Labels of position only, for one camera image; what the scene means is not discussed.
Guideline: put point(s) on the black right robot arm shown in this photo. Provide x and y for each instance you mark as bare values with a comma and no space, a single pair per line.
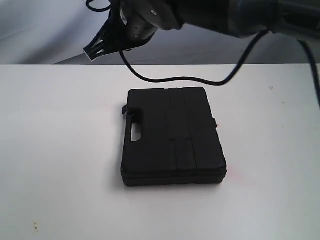
243,18

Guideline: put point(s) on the grey backdrop cloth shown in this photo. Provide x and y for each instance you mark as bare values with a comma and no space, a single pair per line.
51,31

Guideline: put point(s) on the black plastic carry case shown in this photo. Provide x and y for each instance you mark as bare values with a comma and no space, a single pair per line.
170,138

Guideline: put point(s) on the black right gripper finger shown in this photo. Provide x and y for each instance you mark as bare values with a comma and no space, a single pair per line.
104,43

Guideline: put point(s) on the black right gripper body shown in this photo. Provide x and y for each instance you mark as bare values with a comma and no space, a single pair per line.
133,23

